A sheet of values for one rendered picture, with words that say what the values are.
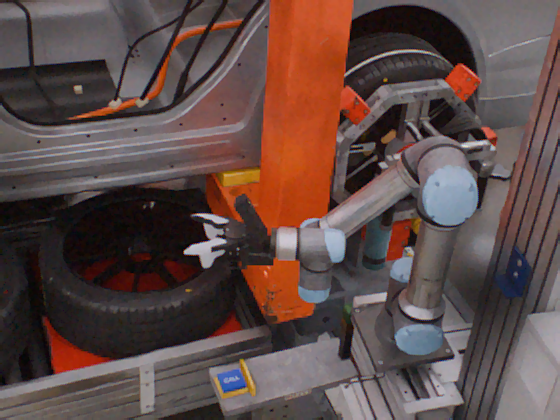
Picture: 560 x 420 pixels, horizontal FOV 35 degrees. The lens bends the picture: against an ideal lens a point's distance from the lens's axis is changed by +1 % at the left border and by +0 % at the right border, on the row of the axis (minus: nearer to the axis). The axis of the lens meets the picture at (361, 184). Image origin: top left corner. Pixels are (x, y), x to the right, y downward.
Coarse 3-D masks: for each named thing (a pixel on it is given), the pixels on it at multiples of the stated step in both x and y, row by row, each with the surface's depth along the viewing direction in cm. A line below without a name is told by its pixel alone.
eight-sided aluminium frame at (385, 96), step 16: (432, 80) 289; (384, 96) 279; (400, 96) 281; (416, 96) 284; (432, 96) 286; (448, 96) 289; (384, 112) 282; (464, 112) 298; (352, 128) 281; (336, 144) 283; (336, 160) 286; (336, 176) 289; (336, 192) 293; (400, 208) 314
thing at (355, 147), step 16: (432, 112) 305; (448, 112) 313; (368, 128) 297; (384, 128) 301; (352, 144) 299; (368, 144) 301; (384, 144) 310; (368, 160) 306; (384, 160) 309; (352, 176) 325; (368, 176) 329; (352, 192) 312
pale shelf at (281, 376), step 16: (288, 352) 274; (304, 352) 275; (320, 352) 276; (336, 352) 277; (224, 368) 266; (256, 368) 267; (272, 368) 268; (288, 368) 269; (304, 368) 270; (320, 368) 270; (336, 368) 271; (352, 368) 272; (256, 384) 262; (272, 384) 263; (288, 384) 264; (304, 384) 265; (320, 384) 265; (336, 384) 268; (224, 400) 256; (240, 400) 257; (256, 400) 257; (272, 400) 259; (288, 400) 263; (224, 416) 255
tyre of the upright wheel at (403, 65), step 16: (384, 32) 301; (352, 48) 295; (368, 48) 293; (384, 48) 291; (400, 48) 293; (416, 48) 296; (432, 48) 306; (352, 64) 289; (368, 64) 286; (384, 64) 285; (400, 64) 285; (416, 64) 287; (432, 64) 290; (448, 64) 298; (352, 80) 283; (368, 80) 282; (384, 80) 285; (400, 80) 288; (416, 80) 291; (368, 96) 286
